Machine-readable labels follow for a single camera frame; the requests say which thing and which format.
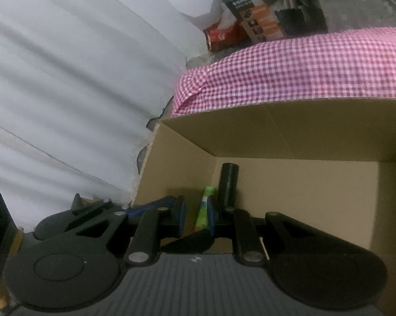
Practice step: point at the orange carton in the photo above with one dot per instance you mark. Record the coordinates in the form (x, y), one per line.
(222, 36)

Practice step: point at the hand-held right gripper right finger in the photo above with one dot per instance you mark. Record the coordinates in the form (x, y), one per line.
(212, 217)

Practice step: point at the brown cardboard box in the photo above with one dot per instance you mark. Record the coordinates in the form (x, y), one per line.
(299, 197)

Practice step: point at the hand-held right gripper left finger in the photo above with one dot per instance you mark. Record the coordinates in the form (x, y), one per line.
(180, 217)

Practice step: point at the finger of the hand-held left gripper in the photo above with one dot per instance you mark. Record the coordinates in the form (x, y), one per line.
(151, 204)

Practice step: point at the printed appliance box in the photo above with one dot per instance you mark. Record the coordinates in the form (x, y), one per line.
(283, 3)

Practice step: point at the black cylinder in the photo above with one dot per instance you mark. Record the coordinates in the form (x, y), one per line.
(229, 184)

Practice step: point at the green packet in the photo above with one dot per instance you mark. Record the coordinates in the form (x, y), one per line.
(202, 210)

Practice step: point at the white cloth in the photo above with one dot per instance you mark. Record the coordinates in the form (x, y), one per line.
(69, 89)

